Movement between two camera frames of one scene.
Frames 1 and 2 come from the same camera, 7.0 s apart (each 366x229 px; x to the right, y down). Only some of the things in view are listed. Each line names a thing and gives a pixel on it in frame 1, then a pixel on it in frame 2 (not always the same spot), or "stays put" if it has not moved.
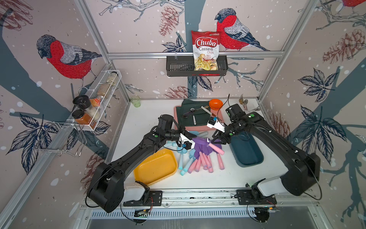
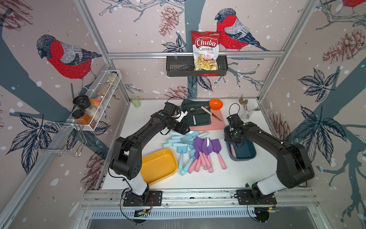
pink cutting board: x=217 y=113 stays put
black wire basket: x=183 y=66 stays put
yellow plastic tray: x=157 y=167 stays put
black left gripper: x=185 y=133 → x=184 y=131
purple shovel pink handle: x=218 y=143 stays put
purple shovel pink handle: x=206 y=141 → x=232 y=150
